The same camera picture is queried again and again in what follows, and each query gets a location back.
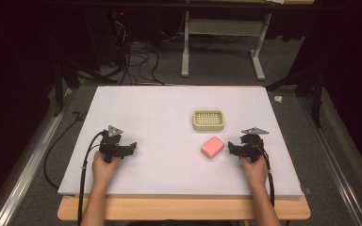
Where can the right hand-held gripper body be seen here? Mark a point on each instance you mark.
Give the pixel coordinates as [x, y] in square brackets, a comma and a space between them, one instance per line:
[252, 146]

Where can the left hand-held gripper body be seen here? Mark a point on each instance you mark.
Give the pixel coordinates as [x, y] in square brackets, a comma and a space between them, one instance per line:
[110, 147]

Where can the person's left hand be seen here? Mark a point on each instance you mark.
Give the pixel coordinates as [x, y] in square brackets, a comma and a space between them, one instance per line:
[103, 171]

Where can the person's right hand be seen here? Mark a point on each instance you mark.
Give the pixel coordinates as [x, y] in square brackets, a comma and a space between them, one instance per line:
[255, 172]

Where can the pink soap bar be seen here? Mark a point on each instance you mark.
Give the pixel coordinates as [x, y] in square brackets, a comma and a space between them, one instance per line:
[213, 147]

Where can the beige slotted soap dish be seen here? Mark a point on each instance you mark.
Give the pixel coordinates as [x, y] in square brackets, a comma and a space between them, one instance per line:
[208, 120]

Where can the white foam mat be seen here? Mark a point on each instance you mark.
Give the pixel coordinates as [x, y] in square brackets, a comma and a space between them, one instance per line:
[169, 169]

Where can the crumpled white paper scrap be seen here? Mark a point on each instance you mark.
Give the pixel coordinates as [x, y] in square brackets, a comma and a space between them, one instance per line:
[278, 99]

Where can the black stand legs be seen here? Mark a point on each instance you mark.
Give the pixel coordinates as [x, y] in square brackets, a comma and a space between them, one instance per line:
[66, 78]
[314, 84]

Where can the aluminium floor rail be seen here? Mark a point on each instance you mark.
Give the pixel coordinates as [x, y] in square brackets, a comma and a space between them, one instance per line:
[25, 175]
[336, 169]

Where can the white metal desk frame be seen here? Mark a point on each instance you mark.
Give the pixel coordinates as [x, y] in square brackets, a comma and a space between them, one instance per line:
[226, 26]

